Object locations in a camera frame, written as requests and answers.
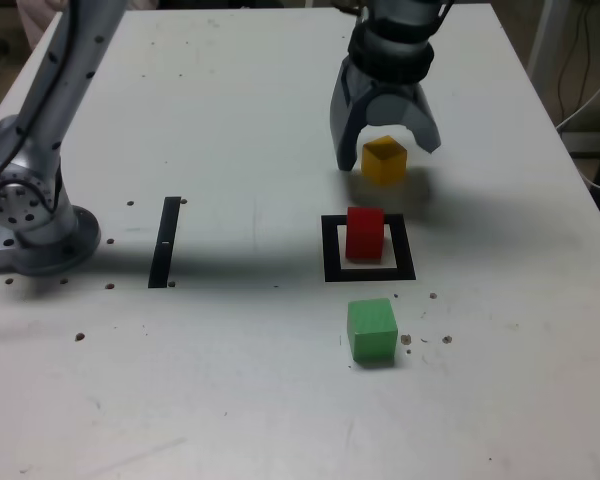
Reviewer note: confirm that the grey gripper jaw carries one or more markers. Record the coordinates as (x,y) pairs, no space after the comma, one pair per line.
(395,110)

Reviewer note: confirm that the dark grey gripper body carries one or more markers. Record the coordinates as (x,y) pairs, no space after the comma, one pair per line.
(395,88)

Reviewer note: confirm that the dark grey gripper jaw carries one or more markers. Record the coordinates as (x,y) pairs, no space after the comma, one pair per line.
(345,120)

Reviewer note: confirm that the yellow cube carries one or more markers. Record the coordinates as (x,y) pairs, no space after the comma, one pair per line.
(385,165)

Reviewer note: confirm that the red cube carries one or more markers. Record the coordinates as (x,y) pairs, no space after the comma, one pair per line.
(364,240)

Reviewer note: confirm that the green cube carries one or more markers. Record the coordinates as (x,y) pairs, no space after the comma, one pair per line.
(372,332)

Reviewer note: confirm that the black tape square outline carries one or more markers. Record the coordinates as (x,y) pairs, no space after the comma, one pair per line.
(404,250)

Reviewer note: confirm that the black tape strip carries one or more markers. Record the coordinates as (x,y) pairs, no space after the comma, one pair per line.
(164,240)

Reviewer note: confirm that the white post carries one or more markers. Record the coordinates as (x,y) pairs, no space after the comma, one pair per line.
(542,40)

